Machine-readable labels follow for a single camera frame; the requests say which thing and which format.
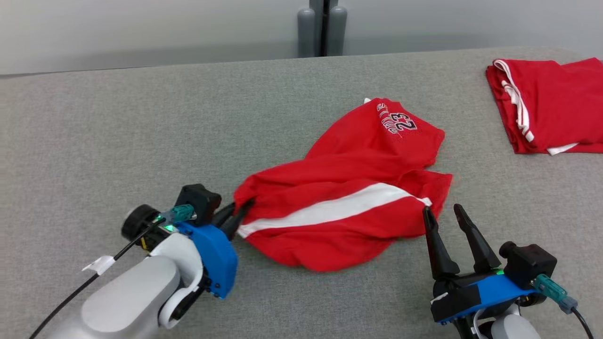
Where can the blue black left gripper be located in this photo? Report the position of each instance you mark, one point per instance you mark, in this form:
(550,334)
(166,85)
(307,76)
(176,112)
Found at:
(216,259)

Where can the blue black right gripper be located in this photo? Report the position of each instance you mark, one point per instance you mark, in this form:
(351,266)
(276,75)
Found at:
(490,289)

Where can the red shorts white stripe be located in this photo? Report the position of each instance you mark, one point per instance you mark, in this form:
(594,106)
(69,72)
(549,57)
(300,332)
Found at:
(339,165)

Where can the red basketball jersey white trim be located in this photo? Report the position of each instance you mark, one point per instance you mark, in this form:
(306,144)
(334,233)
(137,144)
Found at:
(560,103)

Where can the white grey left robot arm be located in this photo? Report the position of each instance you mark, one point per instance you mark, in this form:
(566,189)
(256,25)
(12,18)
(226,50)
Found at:
(127,301)

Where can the grey fabric sofa seat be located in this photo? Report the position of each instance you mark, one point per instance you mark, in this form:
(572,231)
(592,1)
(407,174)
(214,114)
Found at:
(141,141)

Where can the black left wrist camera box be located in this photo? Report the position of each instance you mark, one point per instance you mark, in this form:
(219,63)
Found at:
(200,202)

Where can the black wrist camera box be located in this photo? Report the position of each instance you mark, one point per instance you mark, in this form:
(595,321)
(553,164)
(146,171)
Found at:
(200,202)
(530,263)

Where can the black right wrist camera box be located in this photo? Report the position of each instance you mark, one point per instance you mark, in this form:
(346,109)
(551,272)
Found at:
(530,263)

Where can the grey rounded post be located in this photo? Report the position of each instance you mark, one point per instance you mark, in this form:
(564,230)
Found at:
(337,30)
(306,33)

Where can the grey vertical door frame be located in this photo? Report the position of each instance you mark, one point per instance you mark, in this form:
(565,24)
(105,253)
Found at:
(322,23)

